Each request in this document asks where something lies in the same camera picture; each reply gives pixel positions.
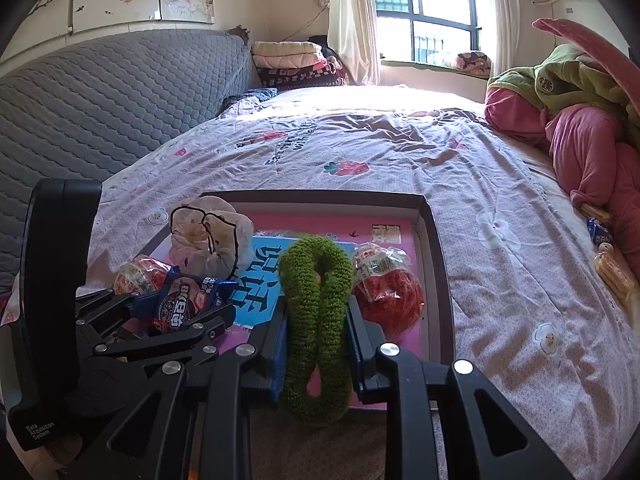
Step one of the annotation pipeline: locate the blue patterned cloth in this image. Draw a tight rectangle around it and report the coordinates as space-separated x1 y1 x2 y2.
222 87 278 111

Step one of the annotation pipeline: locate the red snack packet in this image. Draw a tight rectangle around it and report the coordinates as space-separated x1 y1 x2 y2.
352 242 426 341
114 256 168 297

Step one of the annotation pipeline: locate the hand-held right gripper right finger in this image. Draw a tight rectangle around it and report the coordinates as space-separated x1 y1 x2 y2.
345 295 573 480

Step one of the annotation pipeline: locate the blue candy packet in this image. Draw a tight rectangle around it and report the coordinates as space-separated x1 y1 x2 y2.
586 216 615 248

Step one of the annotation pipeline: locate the small yellow wafer packet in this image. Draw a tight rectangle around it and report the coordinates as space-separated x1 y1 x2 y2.
580 203 611 223

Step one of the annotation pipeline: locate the cream curtain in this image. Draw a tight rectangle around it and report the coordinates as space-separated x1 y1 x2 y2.
485 0 523 78
327 0 383 86

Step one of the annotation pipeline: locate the folded cream blanket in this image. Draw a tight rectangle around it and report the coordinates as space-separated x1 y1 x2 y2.
250 40 323 68

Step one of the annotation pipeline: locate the grey quilted headboard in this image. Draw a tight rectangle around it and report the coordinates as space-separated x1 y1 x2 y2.
0 27 261 291

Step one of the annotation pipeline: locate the pink quilted mat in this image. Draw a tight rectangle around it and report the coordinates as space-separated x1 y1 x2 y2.
531 17 640 111

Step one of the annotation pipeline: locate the hot pink quilt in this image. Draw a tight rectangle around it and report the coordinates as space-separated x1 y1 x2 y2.
484 87 640 281

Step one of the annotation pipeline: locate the person's left hand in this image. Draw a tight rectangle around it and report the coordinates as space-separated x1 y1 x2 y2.
47 432 86 468

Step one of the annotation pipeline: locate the folded floral blanket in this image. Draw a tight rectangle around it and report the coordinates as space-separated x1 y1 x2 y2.
456 51 491 72

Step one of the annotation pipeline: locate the folded dark patterned blanket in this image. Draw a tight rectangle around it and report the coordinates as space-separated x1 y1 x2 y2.
254 60 348 90

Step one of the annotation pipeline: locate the blue snack packet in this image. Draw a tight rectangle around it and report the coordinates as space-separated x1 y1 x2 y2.
134 265 242 337

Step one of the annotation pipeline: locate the green blanket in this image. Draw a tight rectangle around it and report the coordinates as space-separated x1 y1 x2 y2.
487 42 640 151

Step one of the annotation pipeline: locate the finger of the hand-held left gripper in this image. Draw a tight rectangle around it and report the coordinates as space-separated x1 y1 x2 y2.
74 285 151 331
80 304 238 367

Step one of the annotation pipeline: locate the green fuzzy scrunchie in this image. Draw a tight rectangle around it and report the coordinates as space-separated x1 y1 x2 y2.
276 235 355 428

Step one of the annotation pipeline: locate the pink and blue book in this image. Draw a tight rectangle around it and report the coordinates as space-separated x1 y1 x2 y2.
120 211 420 408

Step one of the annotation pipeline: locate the window with black frame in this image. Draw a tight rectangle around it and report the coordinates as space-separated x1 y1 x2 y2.
367 0 493 68

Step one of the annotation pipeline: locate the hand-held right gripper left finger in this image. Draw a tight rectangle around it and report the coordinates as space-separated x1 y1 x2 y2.
65 305 288 480

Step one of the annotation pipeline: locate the shallow cardboard box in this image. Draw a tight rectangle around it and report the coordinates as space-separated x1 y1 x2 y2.
120 190 457 411

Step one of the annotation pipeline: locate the large yellow wafer packet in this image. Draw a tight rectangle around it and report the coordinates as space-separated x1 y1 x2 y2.
594 250 640 311

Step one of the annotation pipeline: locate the dark bag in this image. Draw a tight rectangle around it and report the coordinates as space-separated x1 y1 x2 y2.
307 35 341 58

